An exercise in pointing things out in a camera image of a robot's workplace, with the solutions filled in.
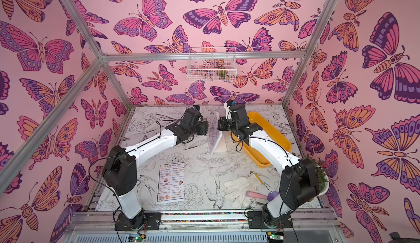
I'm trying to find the green item in basket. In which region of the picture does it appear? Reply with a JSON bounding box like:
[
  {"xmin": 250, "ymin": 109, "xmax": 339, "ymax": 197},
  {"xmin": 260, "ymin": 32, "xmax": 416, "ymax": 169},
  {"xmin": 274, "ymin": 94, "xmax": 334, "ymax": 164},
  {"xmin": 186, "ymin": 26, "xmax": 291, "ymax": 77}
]
[{"xmin": 217, "ymin": 68, "xmax": 227, "ymax": 80}]

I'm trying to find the white pot green plant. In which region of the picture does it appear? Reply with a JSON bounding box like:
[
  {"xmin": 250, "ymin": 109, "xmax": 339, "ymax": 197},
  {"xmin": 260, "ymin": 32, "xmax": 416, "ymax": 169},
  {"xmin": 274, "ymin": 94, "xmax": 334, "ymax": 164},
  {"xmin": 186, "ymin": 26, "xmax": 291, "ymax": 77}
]
[{"xmin": 310, "ymin": 159, "xmax": 329, "ymax": 196}]

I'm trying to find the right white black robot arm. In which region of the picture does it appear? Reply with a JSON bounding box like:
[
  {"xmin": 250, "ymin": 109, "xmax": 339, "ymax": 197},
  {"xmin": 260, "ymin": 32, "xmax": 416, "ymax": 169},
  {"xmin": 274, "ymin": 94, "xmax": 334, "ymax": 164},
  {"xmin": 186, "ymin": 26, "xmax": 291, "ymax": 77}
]
[{"xmin": 218, "ymin": 101, "xmax": 320, "ymax": 226}]

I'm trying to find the yellow pencil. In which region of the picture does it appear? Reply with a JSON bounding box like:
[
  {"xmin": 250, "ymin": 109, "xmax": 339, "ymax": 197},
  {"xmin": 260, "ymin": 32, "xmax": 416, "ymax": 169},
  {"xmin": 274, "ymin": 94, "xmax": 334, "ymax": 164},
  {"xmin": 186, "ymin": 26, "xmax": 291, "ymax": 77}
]
[{"xmin": 254, "ymin": 173, "xmax": 263, "ymax": 185}]

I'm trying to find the white wire wall basket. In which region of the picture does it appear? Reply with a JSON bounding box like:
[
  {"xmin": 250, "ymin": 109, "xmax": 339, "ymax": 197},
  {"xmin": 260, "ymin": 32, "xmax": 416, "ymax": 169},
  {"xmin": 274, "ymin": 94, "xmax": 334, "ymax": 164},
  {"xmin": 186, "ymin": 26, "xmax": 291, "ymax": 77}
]
[{"xmin": 185, "ymin": 46, "xmax": 237, "ymax": 83}]

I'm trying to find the pink food menu sheet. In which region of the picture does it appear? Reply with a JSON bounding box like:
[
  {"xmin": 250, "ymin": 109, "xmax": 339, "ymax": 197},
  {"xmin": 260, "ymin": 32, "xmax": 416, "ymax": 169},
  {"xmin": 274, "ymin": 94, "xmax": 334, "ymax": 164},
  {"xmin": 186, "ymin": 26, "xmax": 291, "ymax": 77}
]
[{"xmin": 208, "ymin": 113, "xmax": 221, "ymax": 146}]

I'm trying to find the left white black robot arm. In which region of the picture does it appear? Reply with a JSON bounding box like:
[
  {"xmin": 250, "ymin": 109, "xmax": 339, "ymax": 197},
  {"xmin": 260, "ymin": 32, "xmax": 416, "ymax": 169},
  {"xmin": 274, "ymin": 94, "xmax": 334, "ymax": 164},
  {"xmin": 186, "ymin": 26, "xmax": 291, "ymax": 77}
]
[{"xmin": 102, "ymin": 105, "xmax": 208, "ymax": 221}]

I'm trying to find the white work glove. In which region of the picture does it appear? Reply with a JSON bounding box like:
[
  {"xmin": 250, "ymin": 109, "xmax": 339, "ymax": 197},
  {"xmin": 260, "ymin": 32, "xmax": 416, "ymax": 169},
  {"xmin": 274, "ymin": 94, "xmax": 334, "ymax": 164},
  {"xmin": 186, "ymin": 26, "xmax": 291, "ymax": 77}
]
[{"xmin": 223, "ymin": 174, "xmax": 261, "ymax": 209}]

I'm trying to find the clear acrylic menu holder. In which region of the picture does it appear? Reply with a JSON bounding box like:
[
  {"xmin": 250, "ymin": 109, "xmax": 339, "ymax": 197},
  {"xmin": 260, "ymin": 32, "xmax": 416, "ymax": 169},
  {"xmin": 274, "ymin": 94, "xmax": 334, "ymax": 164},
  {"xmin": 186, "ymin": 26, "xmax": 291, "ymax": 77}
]
[{"xmin": 207, "ymin": 112, "xmax": 227, "ymax": 155}]

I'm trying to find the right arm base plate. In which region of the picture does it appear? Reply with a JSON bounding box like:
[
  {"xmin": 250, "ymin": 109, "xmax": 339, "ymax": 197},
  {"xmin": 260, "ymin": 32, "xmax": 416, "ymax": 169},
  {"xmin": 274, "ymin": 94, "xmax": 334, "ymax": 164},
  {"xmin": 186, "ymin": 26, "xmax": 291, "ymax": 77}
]
[{"xmin": 244, "ymin": 210, "xmax": 294, "ymax": 229}]

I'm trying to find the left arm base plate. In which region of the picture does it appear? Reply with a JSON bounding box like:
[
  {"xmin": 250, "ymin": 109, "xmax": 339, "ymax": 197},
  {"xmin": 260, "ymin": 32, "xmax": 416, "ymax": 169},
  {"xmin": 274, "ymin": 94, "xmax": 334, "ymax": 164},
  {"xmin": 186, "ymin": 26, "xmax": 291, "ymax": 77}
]
[{"xmin": 114, "ymin": 212, "xmax": 162, "ymax": 232}]

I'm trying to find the aluminium front rail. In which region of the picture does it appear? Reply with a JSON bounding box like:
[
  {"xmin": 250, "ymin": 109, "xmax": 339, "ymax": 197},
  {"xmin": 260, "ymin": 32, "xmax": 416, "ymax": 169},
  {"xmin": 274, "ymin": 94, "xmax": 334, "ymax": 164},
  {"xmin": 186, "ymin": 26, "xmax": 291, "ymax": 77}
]
[{"xmin": 62, "ymin": 209, "xmax": 346, "ymax": 243}]

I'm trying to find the yellow plastic tray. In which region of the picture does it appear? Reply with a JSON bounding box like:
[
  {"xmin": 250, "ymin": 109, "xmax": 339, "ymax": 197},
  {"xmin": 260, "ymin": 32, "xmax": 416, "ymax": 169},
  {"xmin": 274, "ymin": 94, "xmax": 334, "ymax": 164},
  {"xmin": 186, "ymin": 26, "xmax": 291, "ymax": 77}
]
[{"xmin": 242, "ymin": 111, "xmax": 299, "ymax": 172}]

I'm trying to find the white yellow menu sheet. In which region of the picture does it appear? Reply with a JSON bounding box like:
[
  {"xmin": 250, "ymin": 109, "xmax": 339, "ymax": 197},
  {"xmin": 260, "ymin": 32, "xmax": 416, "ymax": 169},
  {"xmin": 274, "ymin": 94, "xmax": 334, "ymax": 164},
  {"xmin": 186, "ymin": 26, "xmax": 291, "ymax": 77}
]
[{"xmin": 156, "ymin": 162, "xmax": 185, "ymax": 203}]

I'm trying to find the purple pink garden trowel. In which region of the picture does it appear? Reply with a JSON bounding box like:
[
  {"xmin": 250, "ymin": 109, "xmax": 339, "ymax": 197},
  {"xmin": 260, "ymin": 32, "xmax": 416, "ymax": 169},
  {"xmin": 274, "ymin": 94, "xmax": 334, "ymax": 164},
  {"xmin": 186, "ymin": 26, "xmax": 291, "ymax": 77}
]
[{"xmin": 246, "ymin": 191, "xmax": 279, "ymax": 201}]

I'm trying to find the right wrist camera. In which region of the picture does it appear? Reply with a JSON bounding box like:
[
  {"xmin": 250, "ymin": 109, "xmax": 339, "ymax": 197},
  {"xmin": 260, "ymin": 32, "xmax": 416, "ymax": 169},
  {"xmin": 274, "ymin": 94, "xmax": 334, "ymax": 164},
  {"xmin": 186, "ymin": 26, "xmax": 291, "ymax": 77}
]
[{"xmin": 224, "ymin": 99, "xmax": 235, "ymax": 119}]

